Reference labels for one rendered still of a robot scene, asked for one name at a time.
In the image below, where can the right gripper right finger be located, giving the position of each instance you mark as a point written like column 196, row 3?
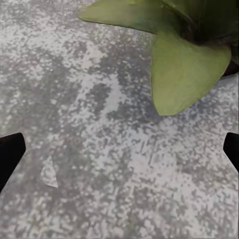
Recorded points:
column 231, row 148

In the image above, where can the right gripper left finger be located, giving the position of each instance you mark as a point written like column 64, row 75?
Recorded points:
column 12, row 149

